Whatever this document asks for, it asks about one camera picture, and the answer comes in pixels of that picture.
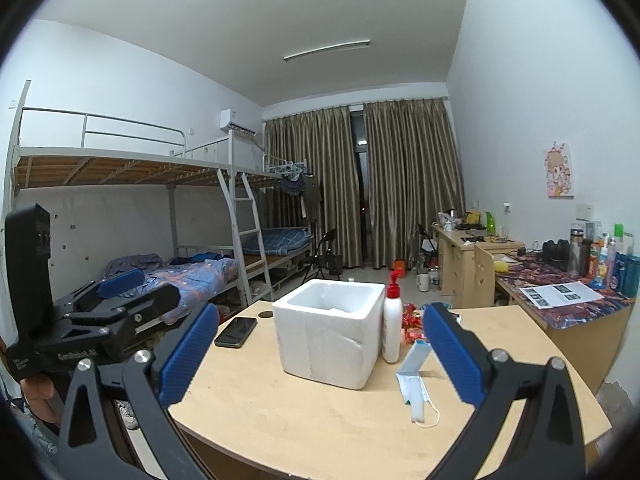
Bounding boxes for ceiling tube light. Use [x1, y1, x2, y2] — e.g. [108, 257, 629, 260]
[283, 38, 371, 63]

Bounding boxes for anime girl poster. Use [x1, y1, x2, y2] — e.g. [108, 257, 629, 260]
[544, 143, 574, 198]

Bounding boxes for white foam box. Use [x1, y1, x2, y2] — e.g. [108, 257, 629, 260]
[272, 280, 385, 390]

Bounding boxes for white red pump bottle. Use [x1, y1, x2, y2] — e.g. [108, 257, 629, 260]
[381, 270, 404, 364]

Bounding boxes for person's left hand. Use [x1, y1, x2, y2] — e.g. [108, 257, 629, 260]
[21, 375, 63, 427]

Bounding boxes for white air conditioner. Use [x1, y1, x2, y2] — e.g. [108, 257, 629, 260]
[219, 108, 257, 138]

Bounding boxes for toiletry bottles group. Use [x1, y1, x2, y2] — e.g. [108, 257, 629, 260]
[588, 223, 639, 299]

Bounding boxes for red snack packets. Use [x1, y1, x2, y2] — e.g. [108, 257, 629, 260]
[401, 304, 427, 344]

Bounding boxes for black smartphone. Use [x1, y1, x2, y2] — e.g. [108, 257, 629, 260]
[214, 316, 257, 349]

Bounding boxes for hanging dark clothes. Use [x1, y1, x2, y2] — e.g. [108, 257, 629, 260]
[280, 174, 322, 221]

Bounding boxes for blue plaid quilt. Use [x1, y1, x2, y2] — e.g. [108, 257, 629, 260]
[140, 258, 239, 325]

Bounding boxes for black folding chair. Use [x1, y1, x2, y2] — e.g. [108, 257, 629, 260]
[302, 229, 343, 283]

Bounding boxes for patterned cloth covered desk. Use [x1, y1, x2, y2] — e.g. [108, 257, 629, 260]
[496, 255, 634, 392]

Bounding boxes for wooden chair smiley back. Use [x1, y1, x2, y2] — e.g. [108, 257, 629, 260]
[472, 245, 496, 308]

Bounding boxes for printed paper sheet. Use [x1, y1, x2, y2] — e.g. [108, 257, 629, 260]
[520, 282, 603, 310]

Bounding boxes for green spray bottle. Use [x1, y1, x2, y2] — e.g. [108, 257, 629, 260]
[486, 211, 498, 235]

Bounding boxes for white metal bunk bed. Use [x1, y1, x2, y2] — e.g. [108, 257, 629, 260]
[3, 79, 306, 306]

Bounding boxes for light wooden desk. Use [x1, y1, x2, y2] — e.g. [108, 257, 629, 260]
[432, 224, 525, 309]

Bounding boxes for black headphones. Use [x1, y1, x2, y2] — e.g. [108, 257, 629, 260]
[537, 240, 570, 271]

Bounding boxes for white mug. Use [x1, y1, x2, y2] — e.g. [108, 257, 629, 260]
[416, 273, 431, 292]

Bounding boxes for steel thermos bottle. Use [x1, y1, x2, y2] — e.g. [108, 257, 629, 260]
[567, 223, 592, 278]

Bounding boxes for orange box on floor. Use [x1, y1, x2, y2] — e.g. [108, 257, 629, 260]
[394, 260, 407, 278]

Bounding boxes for brown right curtain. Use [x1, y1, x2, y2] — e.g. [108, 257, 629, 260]
[363, 99, 465, 269]

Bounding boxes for brown curtain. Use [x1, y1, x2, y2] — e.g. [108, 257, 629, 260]
[363, 99, 465, 269]
[265, 106, 362, 268]

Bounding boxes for blue face mask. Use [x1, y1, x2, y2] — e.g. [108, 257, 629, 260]
[396, 339, 440, 428]

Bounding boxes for brown left curtain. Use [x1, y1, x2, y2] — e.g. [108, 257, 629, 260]
[265, 106, 362, 268]

